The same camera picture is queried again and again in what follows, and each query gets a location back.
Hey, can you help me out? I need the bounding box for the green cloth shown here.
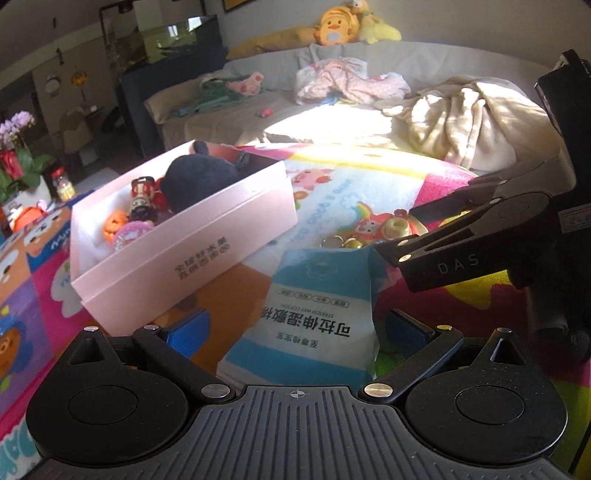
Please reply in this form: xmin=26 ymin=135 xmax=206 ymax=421
xmin=178 ymin=78 xmax=250 ymax=116

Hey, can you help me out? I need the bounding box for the pink cardboard box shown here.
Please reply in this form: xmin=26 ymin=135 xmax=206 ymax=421
xmin=70 ymin=139 xmax=300 ymax=337

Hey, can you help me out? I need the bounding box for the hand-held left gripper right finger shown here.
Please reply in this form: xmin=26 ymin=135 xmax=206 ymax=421
xmin=362 ymin=308 xmax=537 ymax=407

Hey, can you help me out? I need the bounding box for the grey sofa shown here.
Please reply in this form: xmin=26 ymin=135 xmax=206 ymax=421
xmin=143 ymin=39 xmax=568 ymax=176

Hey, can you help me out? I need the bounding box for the yellow duck backpack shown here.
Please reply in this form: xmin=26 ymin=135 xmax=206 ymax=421
xmin=314 ymin=7 xmax=363 ymax=46

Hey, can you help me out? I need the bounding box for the yellow pillow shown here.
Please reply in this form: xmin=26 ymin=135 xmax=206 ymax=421
xmin=227 ymin=24 xmax=324 ymax=58

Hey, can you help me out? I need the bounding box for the red brown doll figurine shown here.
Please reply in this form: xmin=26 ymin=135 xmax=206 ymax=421
xmin=129 ymin=176 xmax=158 ymax=222

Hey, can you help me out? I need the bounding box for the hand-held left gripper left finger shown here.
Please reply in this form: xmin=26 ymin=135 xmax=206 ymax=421
xmin=65 ymin=308 xmax=238 ymax=404

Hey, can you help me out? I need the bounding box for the orange round toy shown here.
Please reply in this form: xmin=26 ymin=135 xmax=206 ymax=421
xmin=10 ymin=206 xmax=47 ymax=232

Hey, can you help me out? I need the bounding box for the dark blue tank cabinet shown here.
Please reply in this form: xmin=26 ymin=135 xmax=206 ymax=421
xmin=117 ymin=60 xmax=228 ymax=162

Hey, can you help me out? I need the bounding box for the beige dining chair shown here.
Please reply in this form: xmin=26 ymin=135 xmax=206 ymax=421
xmin=60 ymin=107 xmax=100 ymax=155

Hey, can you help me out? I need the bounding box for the yellow green plush toy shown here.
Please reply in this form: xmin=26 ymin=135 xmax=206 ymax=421
xmin=348 ymin=0 xmax=402 ymax=44

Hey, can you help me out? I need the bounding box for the pink orchid in white pot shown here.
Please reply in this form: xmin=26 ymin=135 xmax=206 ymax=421
xmin=0 ymin=111 xmax=54 ymax=204

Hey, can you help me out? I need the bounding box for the black plush toy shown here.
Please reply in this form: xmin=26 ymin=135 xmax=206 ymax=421
xmin=159 ymin=141 xmax=241 ymax=214

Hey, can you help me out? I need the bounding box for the orange pumpkin toy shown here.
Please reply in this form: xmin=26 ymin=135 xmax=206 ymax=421
xmin=102 ymin=211 xmax=127 ymax=243

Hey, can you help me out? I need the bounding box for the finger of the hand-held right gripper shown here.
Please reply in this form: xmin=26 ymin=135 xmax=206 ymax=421
xmin=407 ymin=154 xmax=570 ymax=226
xmin=372 ymin=210 xmax=509 ymax=293

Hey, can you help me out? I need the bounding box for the colourful cartoon play mat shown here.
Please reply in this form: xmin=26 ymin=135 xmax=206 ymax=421
xmin=0 ymin=143 xmax=591 ymax=480

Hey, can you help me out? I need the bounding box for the yellow toy cup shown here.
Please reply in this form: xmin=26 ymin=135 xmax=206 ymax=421
xmin=382 ymin=217 xmax=416 ymax=241

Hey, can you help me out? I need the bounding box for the blue white wipes packet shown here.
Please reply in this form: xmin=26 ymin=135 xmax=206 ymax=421
xmin=216 ymin=247 xmax=386 ymax=384

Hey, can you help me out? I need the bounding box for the clear jar with red lid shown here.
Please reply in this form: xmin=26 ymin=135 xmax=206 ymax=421
xmin=50 ymin=168 xmax=75 ymax=201

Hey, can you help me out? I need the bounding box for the pink cloth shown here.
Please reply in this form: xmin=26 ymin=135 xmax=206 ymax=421
xmin=225 ymin=71 xmax=266 ymax=95

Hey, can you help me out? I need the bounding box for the glass fish tank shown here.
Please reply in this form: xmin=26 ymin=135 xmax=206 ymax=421
xmin=99 ymin=14 xmax=220 ymax=70

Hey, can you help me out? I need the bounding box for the person's right hand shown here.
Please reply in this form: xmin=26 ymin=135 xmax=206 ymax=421
xmin=526 ymin=277 xmax=591 ymax=365

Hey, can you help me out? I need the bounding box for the pink round toy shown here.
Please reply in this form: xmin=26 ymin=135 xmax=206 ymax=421
xmin=113 ymin=222 xmax=155 ymax=252

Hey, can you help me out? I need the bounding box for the pink patterned blanket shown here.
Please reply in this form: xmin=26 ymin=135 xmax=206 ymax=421
xmin=295 ymin=58 xmax=411 ymax=104

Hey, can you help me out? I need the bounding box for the beige blanket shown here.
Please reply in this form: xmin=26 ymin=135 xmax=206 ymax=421
xmin=374 ymin=76 xmax=561 ymax=171

